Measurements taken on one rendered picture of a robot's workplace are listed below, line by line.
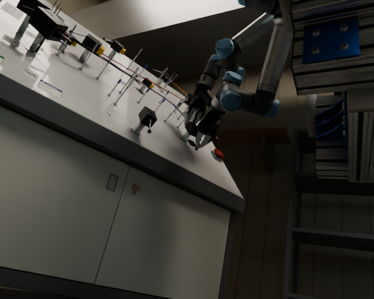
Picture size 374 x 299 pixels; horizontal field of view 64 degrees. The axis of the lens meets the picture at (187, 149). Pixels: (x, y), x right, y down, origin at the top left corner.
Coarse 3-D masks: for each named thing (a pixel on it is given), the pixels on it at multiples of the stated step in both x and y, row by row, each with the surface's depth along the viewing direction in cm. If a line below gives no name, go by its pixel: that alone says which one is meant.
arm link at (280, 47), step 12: (276, 12) 109; (276, 24) 110; (276, 36) 109; (288, 36) 108; (276, 48) 109; (288, 48) 110; (276, 60) 109; (264, 72) 110; (276, 72) 109; (264, 84) 110; (276, 84) 110; (252, 96) 110; (264, 96) 110; (252, 108) 110; (264, 108) 110; (276, 108) 110
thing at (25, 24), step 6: (24, 0) 102; (30, 0) 102; (36, 0) 103; (42, 0) 107; (18, 6) 103; (30, 6) 103; (36, 6) 104; (42, 6) 104; (48, 6) 106; (24, 12) 104; (30, 12) 105; (24, 18) 107; (24, 24) 108; (18, 30) 109; (24, 30) 109
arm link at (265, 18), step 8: (264, 16) 127; (272, 16) 127; (256, 24) 127; (264, 24) 127; (272, 24) 128; (240, 32) 128; (248, 32) 126; (256, 32) 127; (264, 32) 128; (224, 40) 125; (232, 40) 127; (240, 40) 126; (248, 40) 127; (256, 40) 129; (216, 48) 126; (224, 48) 124; (232, 48) 125; (240, 48) 127; (224, 56) 126; (232, 56) 127; (224, 64) 130; (232, 64) 131
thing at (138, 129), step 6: (144, 108) 111; (138, 114) 112; (144, 114) 108; (150, 114) 108; (144, 120) 108; (150, 120) 107; (156, 120) 109; (138, 126) 111; (150, 126) 106; (138, 132) 113; (150, 132) 104
